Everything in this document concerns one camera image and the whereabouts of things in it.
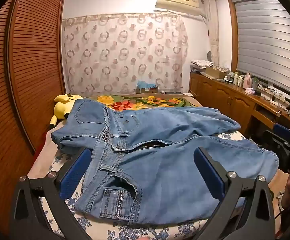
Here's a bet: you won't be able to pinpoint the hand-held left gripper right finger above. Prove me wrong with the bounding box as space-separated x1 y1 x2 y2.
193 147 277 240

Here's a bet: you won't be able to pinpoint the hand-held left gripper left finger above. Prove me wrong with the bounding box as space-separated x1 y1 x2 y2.
9 147 93 240

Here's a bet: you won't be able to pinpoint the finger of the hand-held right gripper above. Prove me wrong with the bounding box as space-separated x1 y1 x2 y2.
258 123 290 153

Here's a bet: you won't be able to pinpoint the blue denim pants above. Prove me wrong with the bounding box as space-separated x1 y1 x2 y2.
51 99 279 227

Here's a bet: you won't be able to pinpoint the yellow plush toy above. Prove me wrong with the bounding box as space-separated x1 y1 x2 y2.
50 94 84 130

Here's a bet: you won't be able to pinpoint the row of toiletry bottles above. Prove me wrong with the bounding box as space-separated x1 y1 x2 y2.
223 71 259 92

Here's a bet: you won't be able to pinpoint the wooden side cabinet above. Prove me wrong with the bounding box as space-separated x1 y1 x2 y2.
189 71 290 142

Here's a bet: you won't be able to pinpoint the floral blanket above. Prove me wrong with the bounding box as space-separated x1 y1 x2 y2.
84 94 206 112

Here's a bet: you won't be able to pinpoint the brown cardboard box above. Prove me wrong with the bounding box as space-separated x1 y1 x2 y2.
205 66 229 79

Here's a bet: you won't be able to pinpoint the grey window blind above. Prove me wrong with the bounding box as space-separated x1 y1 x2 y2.
233 0 290 94

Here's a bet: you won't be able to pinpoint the cardboard box with blue cloth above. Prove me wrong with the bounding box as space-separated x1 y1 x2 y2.
136 80 159 94

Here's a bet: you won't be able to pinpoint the printer under patterned cloth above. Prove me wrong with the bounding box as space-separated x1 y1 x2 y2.
190 59 214 73

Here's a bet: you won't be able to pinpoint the wooden louvred wardrobe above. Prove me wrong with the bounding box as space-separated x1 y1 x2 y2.
0 0 67 230

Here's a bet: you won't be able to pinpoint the tied cream curtain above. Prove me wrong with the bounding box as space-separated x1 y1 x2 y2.
202 0 222 67

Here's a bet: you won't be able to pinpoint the white air conditioner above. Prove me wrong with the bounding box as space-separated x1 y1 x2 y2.
154 0 202 17

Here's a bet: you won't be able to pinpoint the white power strip with cables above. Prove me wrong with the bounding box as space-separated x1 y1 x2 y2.
257 85 290 111

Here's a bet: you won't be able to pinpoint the ring patterned sheer curtain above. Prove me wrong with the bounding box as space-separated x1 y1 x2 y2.
61 12 189 97

